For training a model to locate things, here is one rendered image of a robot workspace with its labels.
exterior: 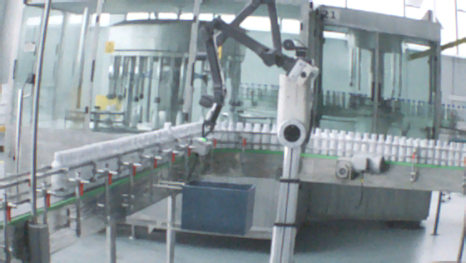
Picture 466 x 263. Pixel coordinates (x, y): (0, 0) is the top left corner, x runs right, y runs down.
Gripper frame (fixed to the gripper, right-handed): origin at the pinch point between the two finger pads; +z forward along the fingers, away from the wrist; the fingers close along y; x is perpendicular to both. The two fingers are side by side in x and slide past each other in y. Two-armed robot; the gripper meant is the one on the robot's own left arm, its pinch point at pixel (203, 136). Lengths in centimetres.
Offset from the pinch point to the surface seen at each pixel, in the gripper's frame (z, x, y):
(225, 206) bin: 15, 33, 87
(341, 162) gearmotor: -10, 75, -101
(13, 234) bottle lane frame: 19, -5, 306
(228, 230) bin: 26, 40, 87
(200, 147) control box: 5.8, 1.2, 4.3
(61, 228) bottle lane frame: 24, -3, 246
